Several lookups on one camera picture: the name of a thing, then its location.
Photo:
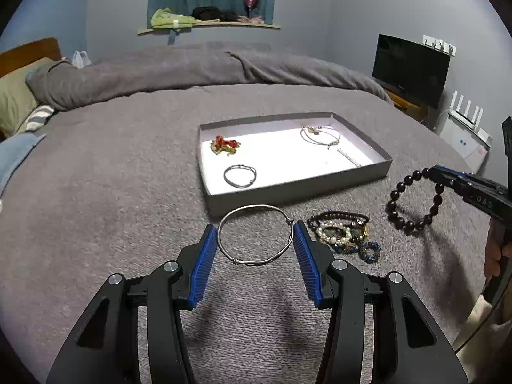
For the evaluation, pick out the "olive green pillow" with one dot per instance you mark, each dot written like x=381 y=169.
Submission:
x=17 y=100

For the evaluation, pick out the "striped grey white pillow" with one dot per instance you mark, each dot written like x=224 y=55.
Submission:
x=37 y=119

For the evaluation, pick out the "grey shallow jewelry tray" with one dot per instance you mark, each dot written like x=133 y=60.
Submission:
x=281 y=159

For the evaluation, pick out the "white wifi router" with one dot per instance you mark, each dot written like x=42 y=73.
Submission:
x=469 y=114

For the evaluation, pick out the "wooden tv stand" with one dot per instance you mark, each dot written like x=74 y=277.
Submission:
x=412 y=110

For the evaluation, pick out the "wooden headboard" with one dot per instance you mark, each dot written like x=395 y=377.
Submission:
x=26 y=54

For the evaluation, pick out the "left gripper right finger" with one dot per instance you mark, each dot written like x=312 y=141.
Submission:
x=315 y=259

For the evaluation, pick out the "light blue blanket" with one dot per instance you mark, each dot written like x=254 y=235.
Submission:
x=13 y=153

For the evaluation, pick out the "person's right hand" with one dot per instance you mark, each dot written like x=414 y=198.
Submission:
x=494 y=251

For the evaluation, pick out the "white box under router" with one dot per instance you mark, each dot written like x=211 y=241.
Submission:
x=470 y=145

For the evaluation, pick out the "white wall hook rack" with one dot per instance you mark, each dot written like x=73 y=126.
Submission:
x=439 y=45

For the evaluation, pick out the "black cloth on shelf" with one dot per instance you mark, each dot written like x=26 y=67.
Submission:
x=212 y=13

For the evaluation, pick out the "large silver wire bangle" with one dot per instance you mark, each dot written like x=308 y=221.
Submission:
x=289 y=221

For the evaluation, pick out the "grey folded duvet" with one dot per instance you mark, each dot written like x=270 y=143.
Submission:
x=64 y=86

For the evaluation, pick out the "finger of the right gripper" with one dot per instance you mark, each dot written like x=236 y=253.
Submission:
x=460 y=183

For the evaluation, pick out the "green cloth on shelf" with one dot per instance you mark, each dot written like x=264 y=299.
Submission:
x=166 y=19

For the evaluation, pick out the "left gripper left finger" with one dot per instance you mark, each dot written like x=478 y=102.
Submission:
x=195 y=262

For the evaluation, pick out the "white plastic bag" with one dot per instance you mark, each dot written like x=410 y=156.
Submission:
x=79 y=59

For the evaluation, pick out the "pink cloth on shelf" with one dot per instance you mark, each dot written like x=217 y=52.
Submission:
x=253 y=20

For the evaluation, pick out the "black tv screen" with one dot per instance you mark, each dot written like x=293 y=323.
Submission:
x=413 y=71

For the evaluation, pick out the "wooden window shelf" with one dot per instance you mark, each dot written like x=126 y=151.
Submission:
x=205 y=25

